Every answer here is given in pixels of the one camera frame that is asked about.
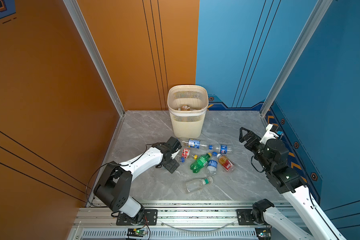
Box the brown tea bottle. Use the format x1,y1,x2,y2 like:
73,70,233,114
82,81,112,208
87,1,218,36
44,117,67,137
179,105,192,111

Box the clear Pepsi water bottle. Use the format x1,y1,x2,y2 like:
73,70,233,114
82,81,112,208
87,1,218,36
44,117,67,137
209,144,233,155

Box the left green circuit board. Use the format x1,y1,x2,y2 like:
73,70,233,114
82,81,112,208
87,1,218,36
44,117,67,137
126,228,149,240

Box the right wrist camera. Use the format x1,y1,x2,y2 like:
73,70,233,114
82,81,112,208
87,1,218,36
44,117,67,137
260,124,284,144

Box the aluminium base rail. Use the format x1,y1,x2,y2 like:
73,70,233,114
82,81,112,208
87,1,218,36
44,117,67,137
68,201,309,240

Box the green Sprite bottle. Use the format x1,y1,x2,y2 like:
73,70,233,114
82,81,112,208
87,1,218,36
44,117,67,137
190,153,212,174

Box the clear bottle blue yellow label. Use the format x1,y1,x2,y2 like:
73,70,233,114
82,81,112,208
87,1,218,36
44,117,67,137
178,138,210,150

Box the clear bottle green cap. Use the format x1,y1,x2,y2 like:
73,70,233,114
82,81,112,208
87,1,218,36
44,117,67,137
186,177,214,193

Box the small bottle red white label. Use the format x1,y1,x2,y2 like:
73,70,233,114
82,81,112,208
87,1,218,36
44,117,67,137
181,148,198,160

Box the bottle red yellow label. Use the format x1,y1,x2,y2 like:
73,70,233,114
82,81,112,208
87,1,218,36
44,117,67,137
217,154,235,172

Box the right aluminium corner post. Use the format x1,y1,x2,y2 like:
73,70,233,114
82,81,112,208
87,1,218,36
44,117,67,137
260,0,333,117

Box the cream slatted waste bin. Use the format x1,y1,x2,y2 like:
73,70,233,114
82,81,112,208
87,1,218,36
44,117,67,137
167,85,209,138

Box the right green circuit board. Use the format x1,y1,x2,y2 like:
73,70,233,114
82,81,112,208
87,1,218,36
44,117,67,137
255,228,272,240

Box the left aluminium corner post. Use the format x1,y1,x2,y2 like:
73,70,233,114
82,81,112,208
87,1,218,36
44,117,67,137
63,0,126,117

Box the green circuit board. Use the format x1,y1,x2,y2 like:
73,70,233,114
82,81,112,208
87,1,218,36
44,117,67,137
126,228,149,240
255,228,272,240

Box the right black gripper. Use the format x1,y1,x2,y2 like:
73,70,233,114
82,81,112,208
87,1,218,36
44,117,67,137
239,126,274,173

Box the aluminium corner post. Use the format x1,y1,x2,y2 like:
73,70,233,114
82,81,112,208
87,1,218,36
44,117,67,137
63,0,126,117
260,0,333,117

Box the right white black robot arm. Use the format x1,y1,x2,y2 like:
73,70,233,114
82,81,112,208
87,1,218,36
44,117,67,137
239,124,345,240

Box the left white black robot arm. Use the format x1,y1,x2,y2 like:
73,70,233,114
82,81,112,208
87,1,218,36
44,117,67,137
93,137,182,224

